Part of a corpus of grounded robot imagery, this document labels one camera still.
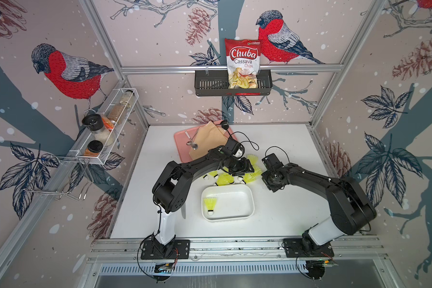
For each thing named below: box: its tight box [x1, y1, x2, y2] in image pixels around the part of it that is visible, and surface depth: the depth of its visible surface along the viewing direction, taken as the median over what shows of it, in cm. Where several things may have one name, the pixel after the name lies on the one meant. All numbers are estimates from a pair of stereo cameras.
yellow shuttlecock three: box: [216, 172, 235, 186], surface depth 92 cm
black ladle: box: [221, 119, 233, 138], surface depth 121 cm
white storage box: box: [201, 183, 256, 222], surface depth 88 cm
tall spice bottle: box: [107, 89, 135, 125], surface depth 80 cm
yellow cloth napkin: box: [189, 120, 229, 161], surface depth 116 cm
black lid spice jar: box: [81, 114, 115, 146], surface depth 67 cm
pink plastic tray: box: [174, 120, 239, 163], surface depth 116 cm
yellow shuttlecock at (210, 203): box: [204, 197, 217, 216], surface depth 85 cm
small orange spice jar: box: [84, 139, 104, 157], surface depth 62 cm
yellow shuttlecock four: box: [243, 168, 263, 183], surface depth 94 cm
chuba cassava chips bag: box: [224, 38, 263, 89], surface depth 85 cm
